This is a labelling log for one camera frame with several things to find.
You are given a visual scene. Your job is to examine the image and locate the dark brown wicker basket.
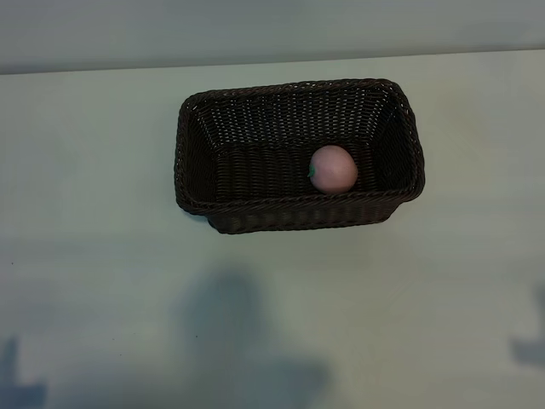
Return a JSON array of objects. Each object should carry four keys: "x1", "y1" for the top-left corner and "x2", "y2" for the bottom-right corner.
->
[{"x1": 172, "y1": 77, "x2": 427, "y2": 235}]

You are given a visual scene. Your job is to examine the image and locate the pink peach with green stem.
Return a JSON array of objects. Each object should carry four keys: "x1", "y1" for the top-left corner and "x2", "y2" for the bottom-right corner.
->
[{"x1": 307, "y1": 144, "x2": 359, "y2": 195}]

